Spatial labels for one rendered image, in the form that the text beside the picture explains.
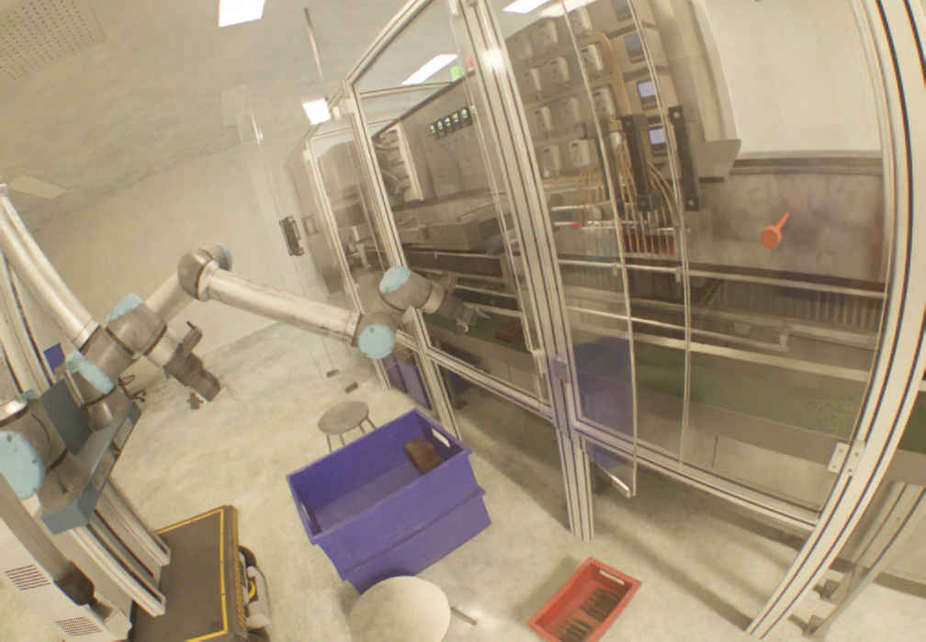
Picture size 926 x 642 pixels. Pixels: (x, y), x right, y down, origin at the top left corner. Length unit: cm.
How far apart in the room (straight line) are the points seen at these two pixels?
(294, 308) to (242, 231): 499
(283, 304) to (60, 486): 78
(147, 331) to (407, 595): 96
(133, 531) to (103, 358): 93
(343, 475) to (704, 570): 136
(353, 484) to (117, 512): 97
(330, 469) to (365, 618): 63
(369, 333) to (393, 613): 80
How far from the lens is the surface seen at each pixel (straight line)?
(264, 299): 101
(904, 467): 87
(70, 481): 114
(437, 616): 116
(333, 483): 161
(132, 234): 618
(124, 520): 168
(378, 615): 123
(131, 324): 89
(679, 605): 138
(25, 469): 94
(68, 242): 657
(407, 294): 106
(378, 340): 95
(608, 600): 136
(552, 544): 151
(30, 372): 153
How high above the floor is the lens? 126
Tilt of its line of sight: 17 degrees down
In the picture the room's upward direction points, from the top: 15 degrees counter-clockwise
